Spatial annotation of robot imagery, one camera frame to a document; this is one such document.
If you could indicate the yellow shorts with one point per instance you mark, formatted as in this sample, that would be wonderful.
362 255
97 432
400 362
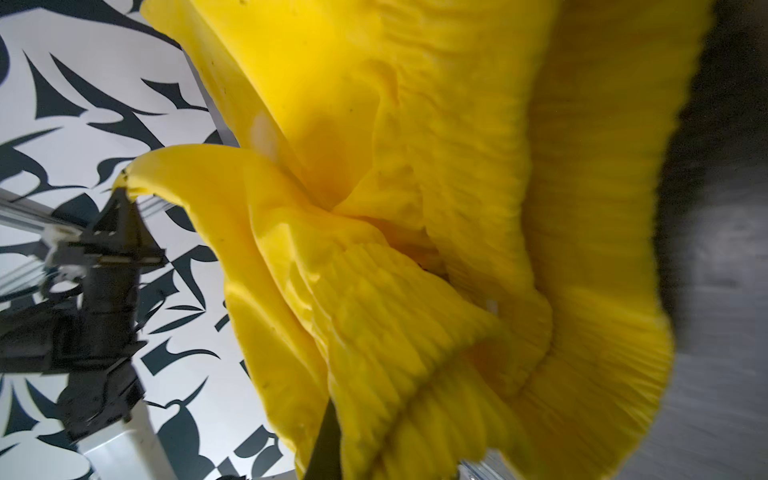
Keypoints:
439 215

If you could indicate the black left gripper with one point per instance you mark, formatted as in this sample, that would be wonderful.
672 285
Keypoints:
88 332

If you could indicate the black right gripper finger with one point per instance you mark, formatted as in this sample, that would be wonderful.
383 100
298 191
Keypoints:
325 461

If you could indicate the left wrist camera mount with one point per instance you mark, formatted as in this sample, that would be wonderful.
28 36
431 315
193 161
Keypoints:
53 234

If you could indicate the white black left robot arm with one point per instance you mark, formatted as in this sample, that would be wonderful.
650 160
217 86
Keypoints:
124 450

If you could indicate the aluminium cage frame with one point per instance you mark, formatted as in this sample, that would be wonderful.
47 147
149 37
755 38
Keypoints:
27 215

